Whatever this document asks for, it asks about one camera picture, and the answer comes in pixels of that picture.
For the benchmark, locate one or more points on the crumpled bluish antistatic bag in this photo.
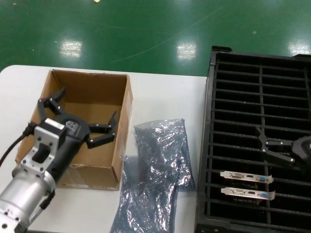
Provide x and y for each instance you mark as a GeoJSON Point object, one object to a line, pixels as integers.
{"type": "Point", "coordinates": [160, 140]}

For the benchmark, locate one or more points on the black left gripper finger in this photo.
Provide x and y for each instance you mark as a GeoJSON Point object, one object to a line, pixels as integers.
{"type": "Point", "coordinates": [53, 102]}
{"type": "Point", "coordinates": [107, 132]}

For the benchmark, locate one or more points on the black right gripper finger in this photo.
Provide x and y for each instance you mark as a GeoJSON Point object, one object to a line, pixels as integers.
{"type": "Point", "coordinates": [279, 143]}

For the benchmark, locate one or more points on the open brown cardboard box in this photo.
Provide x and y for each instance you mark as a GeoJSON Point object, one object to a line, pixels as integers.
{"type": "Point", "coordinates": [97, 97]}

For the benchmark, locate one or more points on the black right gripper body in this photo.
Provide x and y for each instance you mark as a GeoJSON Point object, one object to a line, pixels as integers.
{"type": "Point", "coordinates": [303, 153]}

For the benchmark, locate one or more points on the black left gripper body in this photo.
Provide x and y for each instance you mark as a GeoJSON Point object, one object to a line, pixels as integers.
{"type": "Point", "coordinates": [73, 140]}

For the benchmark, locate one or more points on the black slotted plastic container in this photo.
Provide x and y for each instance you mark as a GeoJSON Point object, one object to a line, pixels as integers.
{"type": "Point", "coordinates": [209, 85]}

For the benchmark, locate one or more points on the graphics card with metal bracket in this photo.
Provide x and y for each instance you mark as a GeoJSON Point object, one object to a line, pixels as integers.
{"type": "Point", "coordinates": [243, 175]}
{"type": "Point", "coordinates": [243, 193]}

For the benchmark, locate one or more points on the grey translucent antistatic bag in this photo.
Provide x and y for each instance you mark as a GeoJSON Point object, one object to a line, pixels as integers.
{"type": "Point", "coordinates": [145, 208]}

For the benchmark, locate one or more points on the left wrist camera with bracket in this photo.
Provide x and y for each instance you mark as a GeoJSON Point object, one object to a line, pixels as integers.
{"type": "Point", "coordinates": [46, 136]}

